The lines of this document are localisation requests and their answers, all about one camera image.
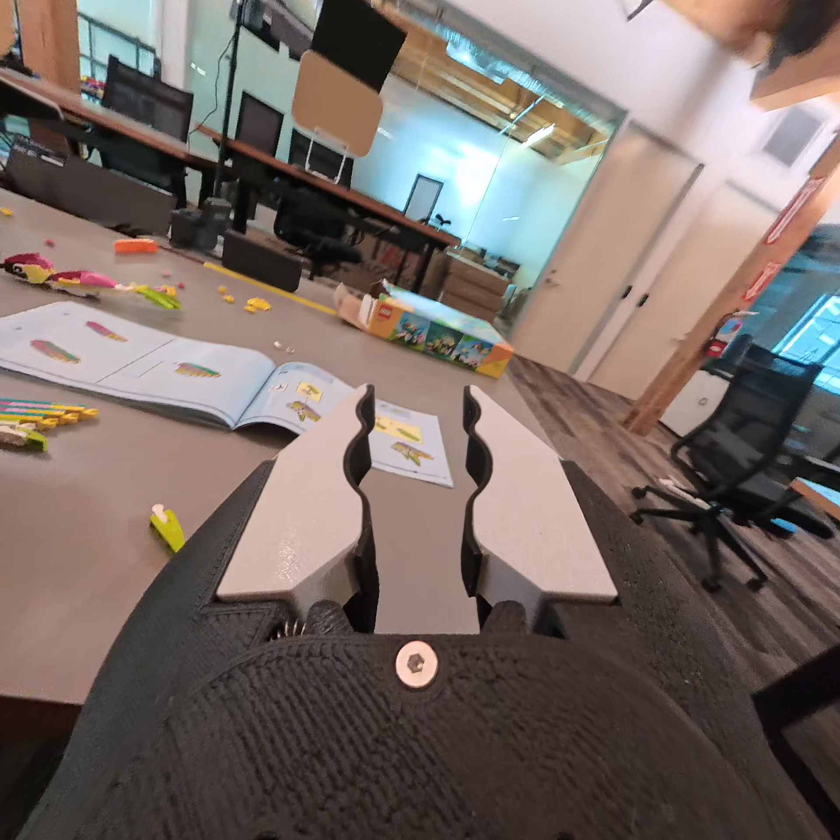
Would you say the stack of cardboard boxes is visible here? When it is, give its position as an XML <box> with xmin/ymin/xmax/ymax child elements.
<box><xmin>440</xmin><ymin>252</ymin><xmax>513</xmax><ymax>322</ymax></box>

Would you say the long red wall sign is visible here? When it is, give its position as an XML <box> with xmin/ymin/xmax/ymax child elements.
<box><xmin>764</xmin><ymin>176</ymin><xmax>826</xmax><ymax>245</ymax></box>

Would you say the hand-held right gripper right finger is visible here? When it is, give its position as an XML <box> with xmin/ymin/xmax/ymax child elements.
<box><xmin>461</xmin><ymin>384</ymin><xmax>619</xmax><ymax>634</ymax></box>

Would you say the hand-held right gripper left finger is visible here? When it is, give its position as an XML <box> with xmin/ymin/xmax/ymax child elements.
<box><xmin>215</xmin><ymin>384</ymin><xmax>382</xmax><ymax>634</ymax></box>

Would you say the paned window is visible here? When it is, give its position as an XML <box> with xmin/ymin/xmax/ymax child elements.
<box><xmin>771</xmin><ymin>292</ymin><xmax>840</xmax><ymax>378</ymax></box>

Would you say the striped lego wing assembly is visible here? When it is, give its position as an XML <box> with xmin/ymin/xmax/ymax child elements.
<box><xmin>0</xmin><ymin>397</ymin><xmax>99</xmax><ymax>454</ymax></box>

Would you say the open lego instruction booklet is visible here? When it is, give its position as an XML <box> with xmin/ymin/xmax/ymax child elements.
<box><xmin>0</xmin><ymin>301</ymin><xmax>454</xmax><ymax>488</ymax></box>

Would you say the wooden desk with monitor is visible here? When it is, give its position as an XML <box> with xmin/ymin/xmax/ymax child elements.
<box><xmin>0</xmin><ymin>69</ymin><xmax>221</xmax><ymax>204</ymax></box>

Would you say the colourful lego set box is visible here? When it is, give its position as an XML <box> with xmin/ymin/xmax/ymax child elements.
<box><xmin>333</xmin><ymin>279</ymin><xmax>515</xmax><ymax>379</ymax></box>

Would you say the black equipment case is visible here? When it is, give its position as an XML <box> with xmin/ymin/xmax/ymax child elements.
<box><xmin>5</xmin><ymin>138</ymin><xmax>178</xmax><ymax>236</ymax></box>

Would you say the grey tool box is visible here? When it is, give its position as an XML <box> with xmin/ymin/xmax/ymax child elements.
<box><xmin>169</xmin><ymin>197</ymin><xmax>232</xmax><ymax>253</ymax></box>

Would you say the black desk chair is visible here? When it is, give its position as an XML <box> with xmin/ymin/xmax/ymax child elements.
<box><xmin>273</xmin><ymin>190</ymin><xmax>363</xmax><ymax>280</ymax></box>

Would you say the square wall vent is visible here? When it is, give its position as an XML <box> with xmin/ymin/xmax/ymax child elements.
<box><xmin>761</xmin><ymin>105</ymin><xmax>824</xmax><ymax>168</ymax></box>

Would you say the narrow black monitor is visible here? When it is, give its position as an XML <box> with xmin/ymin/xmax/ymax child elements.
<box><xmin>235</xmin><ymin>92</ymin><xmax>284</xmax><ymax>158</ymax></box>

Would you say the pink lego bird model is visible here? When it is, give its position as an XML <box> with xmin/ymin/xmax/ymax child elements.
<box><xmin>0</xmin><ymin>252</ymin><xmax>183</xmax><ymax>311</ymax></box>

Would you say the black square panel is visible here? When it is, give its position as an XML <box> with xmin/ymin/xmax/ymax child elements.
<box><xmin>310</xmin><ymin>0</ymin><xmax>408</xmax><ymax>93</ymax></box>

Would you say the white wire frame stand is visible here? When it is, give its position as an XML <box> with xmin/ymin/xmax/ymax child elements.
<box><xmin>305</xmin><ymin>128</ymin><xmax>350</xmax><ymax>186</ymax></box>

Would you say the red fire extinguisher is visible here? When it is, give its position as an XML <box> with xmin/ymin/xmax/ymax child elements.
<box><xmin>707</xmin><ymin>311</ymin><xmax>746</xmax><ymax>358</ymax></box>

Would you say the lime green lego piece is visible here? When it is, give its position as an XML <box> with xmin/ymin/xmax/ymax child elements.
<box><xmin>150</xmin><ymin>504</ymin><xmax>186</xmax><ymax>553</ymax></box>

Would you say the tan rounded board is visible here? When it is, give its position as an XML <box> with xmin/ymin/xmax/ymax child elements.
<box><xmin>292</xmin><ymin>50</ymin><xmax>385</xmax><ymax>158</ymax></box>

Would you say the blue top table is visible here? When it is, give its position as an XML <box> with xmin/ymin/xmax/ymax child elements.
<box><xmin>791</xmin><ymin>478</ymin><xmax>840</xmax><ymax>522</ymax></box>

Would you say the short red wall sign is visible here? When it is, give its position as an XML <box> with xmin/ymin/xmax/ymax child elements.
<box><xmin>743</xmin><ymin>261</ymin><xmax>783</xmax><ymax>303</ymax></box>

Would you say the long wooden desk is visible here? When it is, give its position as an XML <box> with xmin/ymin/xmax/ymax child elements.
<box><xmin>193</xmin><ymin>125</ymin><xmax>462</xmax><ymax>293</ymax></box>

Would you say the black monitor behind stand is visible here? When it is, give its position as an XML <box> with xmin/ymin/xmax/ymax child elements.
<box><xmin>289</xmin><ymin>128</ymin><xmax>355</xmax><ymax>188</ymax></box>

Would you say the black light stand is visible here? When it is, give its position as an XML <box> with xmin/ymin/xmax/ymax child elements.
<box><xmin>213</xmin><ymin>0</ymin><xmax>249</xmax><ymax>198</ymax></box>

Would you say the black power station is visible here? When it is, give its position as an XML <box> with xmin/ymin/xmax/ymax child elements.
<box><xmin>222</xmin><ymin>230</ymin><xmax>304</xmax><ymax>293</ymax></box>

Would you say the black mesh office chair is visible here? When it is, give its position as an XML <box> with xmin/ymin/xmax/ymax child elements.
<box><xmin>630</xmin><ymin>341</ymin><xmax>840</xmax><ymax>592</ymax></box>

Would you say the wooden support post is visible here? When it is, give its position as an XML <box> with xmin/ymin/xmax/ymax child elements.
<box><xmin>623</xmin><ymin>141</ymin><xmax>840</xmax><ymax>435</ymax></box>

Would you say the white door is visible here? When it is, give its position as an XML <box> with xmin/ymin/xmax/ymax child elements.
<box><xmin>508</xmin><ymin>121</ymin><xmax>703</xmax><ymax>375</ymax></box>
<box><xmin>587</xmin><ymin>184</ymin><xmax>778</xmax><ymax>401</ymax></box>

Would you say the wide black monitor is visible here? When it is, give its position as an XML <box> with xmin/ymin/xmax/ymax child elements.
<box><xmin>101</xmin><ymin>56</ymin><xmax>194</xmax><ymax>142</ymax></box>

